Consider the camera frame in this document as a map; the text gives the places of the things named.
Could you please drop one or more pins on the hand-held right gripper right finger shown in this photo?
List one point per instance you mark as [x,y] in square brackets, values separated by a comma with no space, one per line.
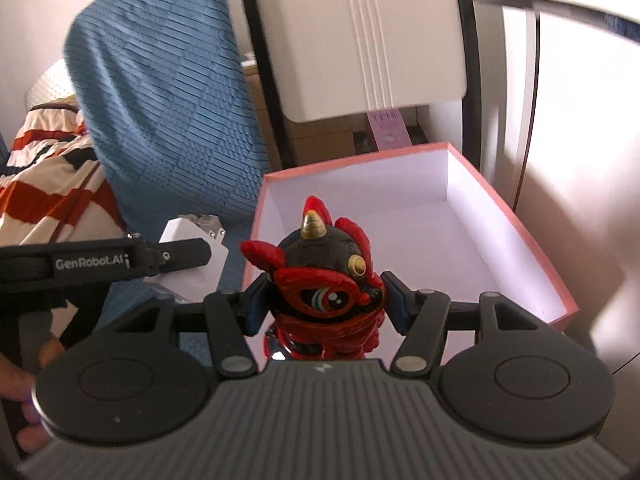
[393,301]

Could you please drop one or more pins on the wooden cabinet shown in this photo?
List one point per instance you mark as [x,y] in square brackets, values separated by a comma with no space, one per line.
[320,147]

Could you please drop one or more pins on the white pillow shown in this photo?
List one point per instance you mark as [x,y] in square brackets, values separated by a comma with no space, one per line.
[52,82]

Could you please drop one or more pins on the person's left hand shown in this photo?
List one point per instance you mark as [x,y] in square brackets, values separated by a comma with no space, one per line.
[15,382]

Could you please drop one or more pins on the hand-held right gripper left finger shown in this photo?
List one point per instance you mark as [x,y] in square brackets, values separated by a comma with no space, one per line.
[258,310]

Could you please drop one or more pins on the striped red white blanket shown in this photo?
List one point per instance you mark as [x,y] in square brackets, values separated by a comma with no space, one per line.
[45,185]

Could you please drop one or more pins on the blue quilted chair cover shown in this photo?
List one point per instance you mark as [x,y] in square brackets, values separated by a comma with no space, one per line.
[165,110]

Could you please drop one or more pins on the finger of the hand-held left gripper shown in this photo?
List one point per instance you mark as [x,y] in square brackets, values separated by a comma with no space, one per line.
[182,255]

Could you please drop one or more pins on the red black horned toy figure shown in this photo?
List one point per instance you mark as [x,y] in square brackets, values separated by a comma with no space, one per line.
[325,285]

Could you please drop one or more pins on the black bar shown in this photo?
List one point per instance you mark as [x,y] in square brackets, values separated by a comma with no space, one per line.
[550,4]

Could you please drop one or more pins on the pink cardboard box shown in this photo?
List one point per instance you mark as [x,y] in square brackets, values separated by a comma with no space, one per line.
[450,240]

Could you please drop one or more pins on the white chair with black frame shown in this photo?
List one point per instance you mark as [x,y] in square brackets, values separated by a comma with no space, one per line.
[360,35]

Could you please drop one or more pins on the purple box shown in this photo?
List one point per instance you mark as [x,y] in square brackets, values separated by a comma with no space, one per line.
[389,130]

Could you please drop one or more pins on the white charger plug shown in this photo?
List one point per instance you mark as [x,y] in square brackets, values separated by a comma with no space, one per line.
[182,232]

